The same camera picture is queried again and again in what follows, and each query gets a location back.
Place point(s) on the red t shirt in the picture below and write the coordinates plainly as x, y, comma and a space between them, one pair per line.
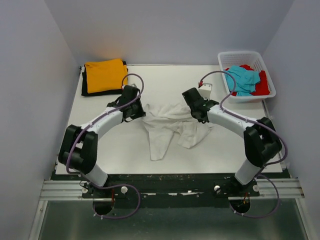
261, 88

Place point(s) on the white plastic basket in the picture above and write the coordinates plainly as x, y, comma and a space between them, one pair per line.
255, 61

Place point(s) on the folded orange t shirt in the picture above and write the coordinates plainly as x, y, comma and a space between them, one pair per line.
106, 75

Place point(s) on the aluminium frame rail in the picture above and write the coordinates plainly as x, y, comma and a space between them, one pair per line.
70, 190

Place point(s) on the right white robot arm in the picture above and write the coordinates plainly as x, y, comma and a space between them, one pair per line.
261, 144

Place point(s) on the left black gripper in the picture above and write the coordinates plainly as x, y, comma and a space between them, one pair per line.
140, 113

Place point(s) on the white t shirt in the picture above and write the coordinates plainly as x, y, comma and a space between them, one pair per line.
162, 122

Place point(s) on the folded black t shirt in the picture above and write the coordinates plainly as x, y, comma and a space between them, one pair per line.
100, 93

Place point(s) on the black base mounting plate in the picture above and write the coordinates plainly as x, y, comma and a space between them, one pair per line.
135, 191

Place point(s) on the light blue t shirt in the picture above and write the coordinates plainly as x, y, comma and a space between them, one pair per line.
242, 81

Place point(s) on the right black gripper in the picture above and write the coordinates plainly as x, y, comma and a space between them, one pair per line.
205, 100

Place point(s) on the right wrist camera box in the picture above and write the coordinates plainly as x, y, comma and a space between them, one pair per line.
205, 90

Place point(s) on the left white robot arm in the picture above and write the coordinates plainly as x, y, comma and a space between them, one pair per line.
79, 148

